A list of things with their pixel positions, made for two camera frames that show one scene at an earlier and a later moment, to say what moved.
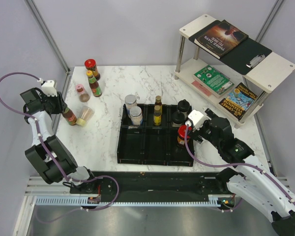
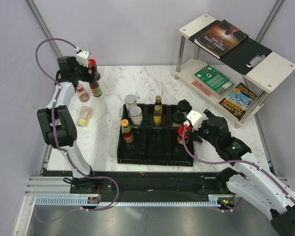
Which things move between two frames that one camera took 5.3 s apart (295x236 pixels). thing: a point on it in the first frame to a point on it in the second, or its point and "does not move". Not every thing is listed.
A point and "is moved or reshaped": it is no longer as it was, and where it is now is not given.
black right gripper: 197,133 does not move
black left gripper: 59,100 to 88,77
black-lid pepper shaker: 178,118 does not move
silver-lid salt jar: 130,101 does not move
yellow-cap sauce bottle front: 71,117 is moved or reshaped
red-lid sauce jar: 90,64 does not move
